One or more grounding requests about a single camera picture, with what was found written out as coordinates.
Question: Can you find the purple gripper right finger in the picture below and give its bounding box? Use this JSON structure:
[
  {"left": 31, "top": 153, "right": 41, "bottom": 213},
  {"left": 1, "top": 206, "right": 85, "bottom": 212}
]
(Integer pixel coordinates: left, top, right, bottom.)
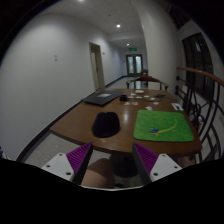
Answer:
[{"left": 131, "top": 142, "right": 183, "bottom": 185}]

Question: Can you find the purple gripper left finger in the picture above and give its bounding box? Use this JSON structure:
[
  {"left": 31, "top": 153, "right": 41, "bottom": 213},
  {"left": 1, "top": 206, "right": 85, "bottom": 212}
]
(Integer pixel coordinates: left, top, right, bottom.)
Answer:
[{"left": 41, "top": 142, "right": 94, "bottom": 186}]

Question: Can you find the green mouse pad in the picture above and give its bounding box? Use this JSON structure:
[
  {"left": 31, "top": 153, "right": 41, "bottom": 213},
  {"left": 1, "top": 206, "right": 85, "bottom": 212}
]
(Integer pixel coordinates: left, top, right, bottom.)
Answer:
[{"left": 133, "top": 110, "right": 194, "bottom": 142}]

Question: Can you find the black computer mouse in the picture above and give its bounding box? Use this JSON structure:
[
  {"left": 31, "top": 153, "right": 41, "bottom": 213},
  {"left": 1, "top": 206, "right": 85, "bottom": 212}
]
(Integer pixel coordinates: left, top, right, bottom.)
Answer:
[{"left": 92, "top": 112, "right": 120, "bottom": 138}]

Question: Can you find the white paper card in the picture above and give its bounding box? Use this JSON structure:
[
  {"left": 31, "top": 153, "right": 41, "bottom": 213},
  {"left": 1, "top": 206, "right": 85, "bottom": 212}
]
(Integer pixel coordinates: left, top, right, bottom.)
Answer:
[{"left": 171, "top": 103, "right": 183, "bottom": 111}]

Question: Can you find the dark closed laptop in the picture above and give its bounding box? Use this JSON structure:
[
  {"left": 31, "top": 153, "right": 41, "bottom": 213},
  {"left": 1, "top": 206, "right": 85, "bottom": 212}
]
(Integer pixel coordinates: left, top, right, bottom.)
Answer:
[{"left": 83, "top": 91, "right": 123, "bottom": 106}]

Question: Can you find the small black box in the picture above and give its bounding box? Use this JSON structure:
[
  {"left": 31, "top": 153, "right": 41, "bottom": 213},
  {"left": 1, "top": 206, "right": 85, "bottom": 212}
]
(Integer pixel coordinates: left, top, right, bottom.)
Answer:
[{"left": 120, "top": 95, "right": 127, "bottom": 102}]

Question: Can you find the wooden chair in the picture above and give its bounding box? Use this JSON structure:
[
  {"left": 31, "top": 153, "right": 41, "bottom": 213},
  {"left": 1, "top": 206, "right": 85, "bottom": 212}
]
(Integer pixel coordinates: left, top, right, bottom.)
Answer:
[{"left": 126, "top": 69, "right": 169, "bottom": 90}]

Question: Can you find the white side door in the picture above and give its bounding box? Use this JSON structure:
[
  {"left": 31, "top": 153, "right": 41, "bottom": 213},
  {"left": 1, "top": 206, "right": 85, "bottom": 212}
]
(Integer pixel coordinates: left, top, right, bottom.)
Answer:
[{"left": 89, "top": 42, "right": 105, "bottom": 90}]

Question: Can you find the glass double door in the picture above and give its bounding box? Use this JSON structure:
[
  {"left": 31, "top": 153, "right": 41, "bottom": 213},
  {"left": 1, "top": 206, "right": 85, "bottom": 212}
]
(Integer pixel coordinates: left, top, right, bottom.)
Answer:
[{"left": 126, "top": 54, "right": 143, "bottom": 76}]

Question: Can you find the wooden stair handrail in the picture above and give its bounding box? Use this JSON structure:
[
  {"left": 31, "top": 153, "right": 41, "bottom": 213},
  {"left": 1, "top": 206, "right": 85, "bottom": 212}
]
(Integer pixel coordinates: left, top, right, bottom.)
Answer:
[{"left": 176, "top": 66, "right": 224, "bottom": 87}]

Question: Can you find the dark window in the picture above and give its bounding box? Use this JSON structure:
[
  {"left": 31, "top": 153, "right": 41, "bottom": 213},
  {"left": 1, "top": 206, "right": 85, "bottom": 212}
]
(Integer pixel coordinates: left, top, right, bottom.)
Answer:
[{"left": 183, "top": 33, "right": 215, "bottom": 100}]

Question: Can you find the black table pedestal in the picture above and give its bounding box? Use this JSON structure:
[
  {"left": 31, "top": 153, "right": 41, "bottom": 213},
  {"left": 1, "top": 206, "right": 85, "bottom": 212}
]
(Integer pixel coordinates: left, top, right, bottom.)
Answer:
[{"left": 110, "top": 154, "right": 138, "bottom": 178}]

